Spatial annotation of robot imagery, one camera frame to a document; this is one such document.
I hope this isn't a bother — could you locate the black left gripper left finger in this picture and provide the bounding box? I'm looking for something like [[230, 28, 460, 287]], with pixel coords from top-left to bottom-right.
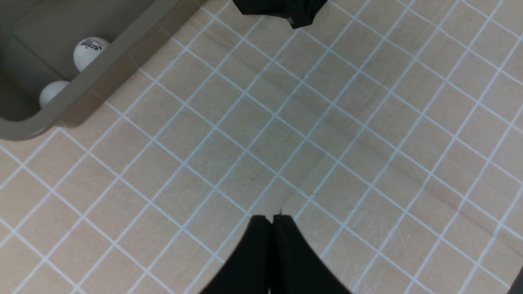
[[201, 215, 272, 294]]

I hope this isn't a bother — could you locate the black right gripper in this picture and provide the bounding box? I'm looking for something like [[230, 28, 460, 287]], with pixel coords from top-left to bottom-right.
[[233, 0, 327, 29]]

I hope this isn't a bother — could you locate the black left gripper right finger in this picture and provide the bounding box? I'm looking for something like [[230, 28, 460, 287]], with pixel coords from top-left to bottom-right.
[[270, 214, 351, 294]]

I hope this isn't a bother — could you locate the white ball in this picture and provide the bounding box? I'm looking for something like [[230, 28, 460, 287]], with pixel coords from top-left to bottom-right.
[[73, 37, 110, 72], [39, 80, 70, 108]]

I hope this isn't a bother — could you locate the olive green plastic bin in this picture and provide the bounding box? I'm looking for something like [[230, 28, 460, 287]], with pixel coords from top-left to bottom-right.
[[0, 0, 204, 141]]

